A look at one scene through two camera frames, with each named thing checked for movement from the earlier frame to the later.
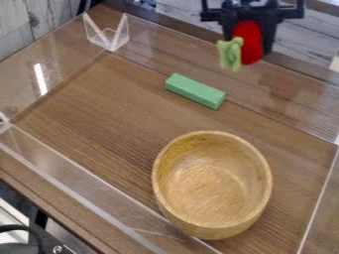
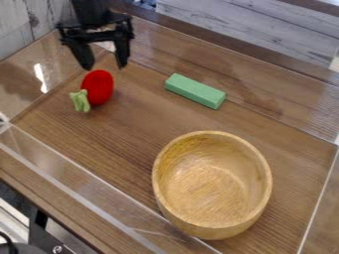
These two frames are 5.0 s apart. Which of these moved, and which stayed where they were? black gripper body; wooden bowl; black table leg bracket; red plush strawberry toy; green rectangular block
Moved: red plush strawberry toy; black gripper body
Stayed: black table leg bracket; wooden bowl; green rectangular block
